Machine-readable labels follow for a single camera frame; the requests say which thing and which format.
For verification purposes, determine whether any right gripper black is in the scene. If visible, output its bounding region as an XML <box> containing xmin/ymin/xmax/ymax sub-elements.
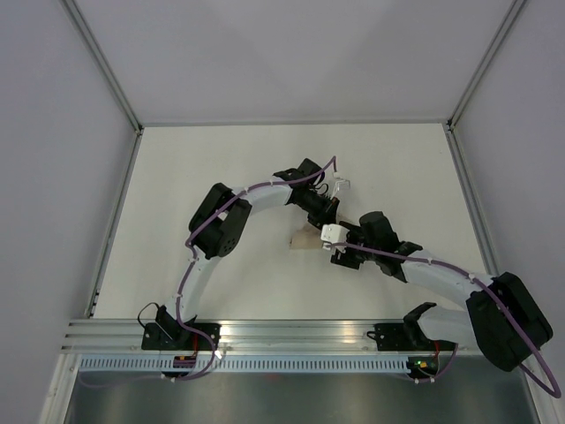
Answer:
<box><xmin>330</xmin><ymin>220</ymin><xmax>380</xmax><ymax>270</ymax></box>

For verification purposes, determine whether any beige cloth napkin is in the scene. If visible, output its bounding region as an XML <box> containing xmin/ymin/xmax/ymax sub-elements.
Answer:
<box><xmin>290</xmin><ymin>225</ymin><xmax>323</xmax><ymax>250</ymax></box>

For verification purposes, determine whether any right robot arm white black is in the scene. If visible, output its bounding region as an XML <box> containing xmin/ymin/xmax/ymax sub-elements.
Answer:
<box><xmin>320</xmin><ymin>211</ymin><xmax>554</xmax><ymax>371</ymax></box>

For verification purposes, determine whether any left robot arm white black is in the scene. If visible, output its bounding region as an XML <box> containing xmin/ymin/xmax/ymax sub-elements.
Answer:
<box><xmin>141</xmin><ymin>158</ymin><xmax>339</xmax><ymax>351</ymax></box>

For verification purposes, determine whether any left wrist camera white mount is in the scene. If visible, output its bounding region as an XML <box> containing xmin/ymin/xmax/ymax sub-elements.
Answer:
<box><xmin>331</xmin><ymin>178</ymin><xmax>351</xmax><ymax>198</ymax></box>

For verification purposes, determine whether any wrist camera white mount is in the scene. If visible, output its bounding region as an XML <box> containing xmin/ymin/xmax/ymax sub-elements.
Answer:
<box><xmin>320</xmin><ymin>223</ymin><xmax>350</xmax><ymax>253</ymax></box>
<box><xmin>331</xmin><ymin>178</ymin><xmax>351</xmax><ymax>198</ymax></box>

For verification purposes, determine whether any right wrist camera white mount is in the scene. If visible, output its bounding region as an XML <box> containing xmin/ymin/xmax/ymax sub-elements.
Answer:
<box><xmin>320</xmin><ymin>223</ymin><xmax>350</xmax><ymax>253</ymax></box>

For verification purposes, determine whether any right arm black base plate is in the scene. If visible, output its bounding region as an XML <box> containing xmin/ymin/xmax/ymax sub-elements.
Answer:
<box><xmin>366</xmin><ymin>322</ymin><xmax>455</xmax><ymax>353</ymax></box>

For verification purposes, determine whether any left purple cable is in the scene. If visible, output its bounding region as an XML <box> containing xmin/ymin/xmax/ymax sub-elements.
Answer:
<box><xmin>79</xmin><ymin>155</ymin><xmax>340</xmax><ymax>390</ymax></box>

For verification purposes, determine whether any aluminium mounting rail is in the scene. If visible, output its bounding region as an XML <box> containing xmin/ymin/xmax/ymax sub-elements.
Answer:
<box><xmin>61</xmin><ymin>318</ymin><xmax>542</xmax><ymax>354</ymax></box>

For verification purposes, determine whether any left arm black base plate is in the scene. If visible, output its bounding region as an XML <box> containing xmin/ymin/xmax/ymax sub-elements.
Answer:
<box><xmin>141</xmin><ymin>322</ymin><xmax>221</xmax><ymax>352</ymax></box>

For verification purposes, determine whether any right aluminium frame post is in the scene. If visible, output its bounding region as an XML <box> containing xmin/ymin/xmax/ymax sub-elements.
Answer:
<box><xmin>445</xmin><ymin>0</ymin><xmax>529</xmax><ymax>133</ymax></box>

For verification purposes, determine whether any aluminium frame post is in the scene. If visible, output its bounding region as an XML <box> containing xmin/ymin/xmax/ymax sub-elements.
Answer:
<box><xmin>60</xmin><ymin>0</ymin><xmax>143</xmax><ymax>134</ymax></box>
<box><xmin>445</xmin><ymin>0</ymin><xmax>529</xmax><ymax>133</ymax></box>

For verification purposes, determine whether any white slotted cable duct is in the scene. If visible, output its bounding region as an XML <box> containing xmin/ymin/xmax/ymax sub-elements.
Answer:
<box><xmin>79</xmin><ymin>354</ymin><xmax>409</xmax><ymax>374</ymax></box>

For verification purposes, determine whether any left aluminium frame post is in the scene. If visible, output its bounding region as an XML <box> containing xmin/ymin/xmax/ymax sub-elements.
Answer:
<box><xmin>60</xmin><ymin>0</ymin><xmax>143</xmax><ymax>134</ymax></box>

